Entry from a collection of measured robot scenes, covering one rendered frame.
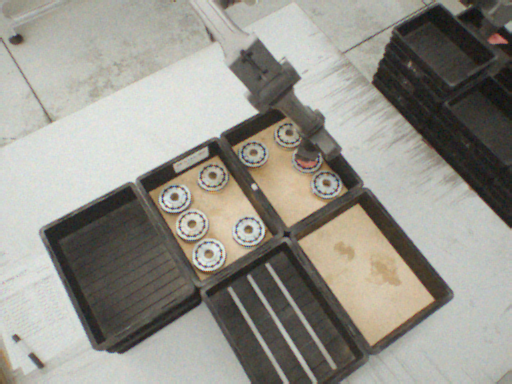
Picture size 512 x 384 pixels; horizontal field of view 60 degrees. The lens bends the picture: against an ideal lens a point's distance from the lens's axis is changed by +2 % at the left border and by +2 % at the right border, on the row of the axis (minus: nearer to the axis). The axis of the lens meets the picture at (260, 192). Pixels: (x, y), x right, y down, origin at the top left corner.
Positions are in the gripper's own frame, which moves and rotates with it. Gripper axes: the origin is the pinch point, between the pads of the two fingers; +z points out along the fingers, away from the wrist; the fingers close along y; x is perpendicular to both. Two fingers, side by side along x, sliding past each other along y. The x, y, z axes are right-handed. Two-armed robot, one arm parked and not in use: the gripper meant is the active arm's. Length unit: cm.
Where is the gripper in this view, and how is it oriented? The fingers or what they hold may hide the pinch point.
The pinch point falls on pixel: (307, 157)
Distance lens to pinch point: 145.4
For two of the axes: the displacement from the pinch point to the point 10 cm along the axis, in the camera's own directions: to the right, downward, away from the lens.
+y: 3.4, -8.7, 3.7
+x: -9.4, -3.2, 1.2
